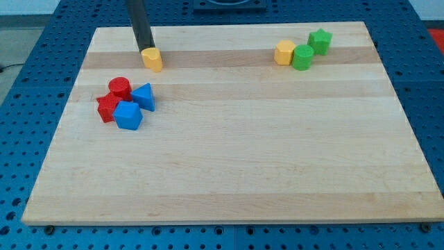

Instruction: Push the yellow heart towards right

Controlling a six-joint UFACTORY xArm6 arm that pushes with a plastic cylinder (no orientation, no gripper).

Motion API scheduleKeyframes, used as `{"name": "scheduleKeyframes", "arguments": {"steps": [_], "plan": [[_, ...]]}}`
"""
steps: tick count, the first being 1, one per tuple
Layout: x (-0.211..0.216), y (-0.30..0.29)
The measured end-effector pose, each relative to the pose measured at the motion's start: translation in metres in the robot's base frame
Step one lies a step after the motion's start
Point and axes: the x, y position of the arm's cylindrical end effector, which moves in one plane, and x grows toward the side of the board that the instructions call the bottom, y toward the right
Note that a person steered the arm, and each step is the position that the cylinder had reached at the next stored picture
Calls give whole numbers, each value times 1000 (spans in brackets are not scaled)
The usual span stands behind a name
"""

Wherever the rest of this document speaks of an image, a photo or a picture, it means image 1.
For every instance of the red cylinder block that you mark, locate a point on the red cylinder block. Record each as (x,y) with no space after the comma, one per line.
(121,87)

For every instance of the green cylinder block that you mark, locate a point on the green cylinder block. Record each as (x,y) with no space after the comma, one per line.
(302,57)

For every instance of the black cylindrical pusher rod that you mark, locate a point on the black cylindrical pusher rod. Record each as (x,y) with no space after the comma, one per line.
(140,24)

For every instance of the light wooden board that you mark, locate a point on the light wooden board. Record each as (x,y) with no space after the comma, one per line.
(236,138)

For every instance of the blue pentagon block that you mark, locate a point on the blue pentagon block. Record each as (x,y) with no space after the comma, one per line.
(128,115)

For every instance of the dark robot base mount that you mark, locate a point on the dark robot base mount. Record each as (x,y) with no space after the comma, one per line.
(210,5)

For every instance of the yellow hexagon block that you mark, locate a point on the yellow hexagon block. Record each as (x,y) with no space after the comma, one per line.
(284,51)

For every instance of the red star block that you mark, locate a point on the red star block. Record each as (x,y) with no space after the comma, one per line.
(107,105)

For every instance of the green star block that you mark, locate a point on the green star block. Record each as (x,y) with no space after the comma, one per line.
(320,41)

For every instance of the yellow heart block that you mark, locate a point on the yellow heart block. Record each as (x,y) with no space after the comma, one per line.
(152,59)

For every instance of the blue triangle block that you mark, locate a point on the blue triangle block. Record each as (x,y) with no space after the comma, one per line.
(144,97)

